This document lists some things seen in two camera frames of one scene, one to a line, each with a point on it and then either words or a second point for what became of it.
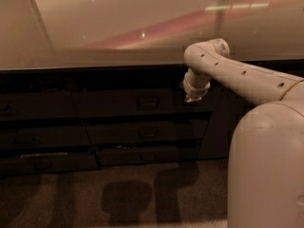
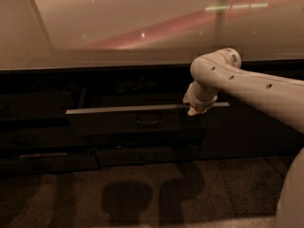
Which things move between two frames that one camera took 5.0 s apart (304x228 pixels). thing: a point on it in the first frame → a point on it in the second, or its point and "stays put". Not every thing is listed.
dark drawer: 116,157 stays put
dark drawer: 37,104 stays put
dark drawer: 48,162 stays put
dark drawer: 151,102 → 169,119
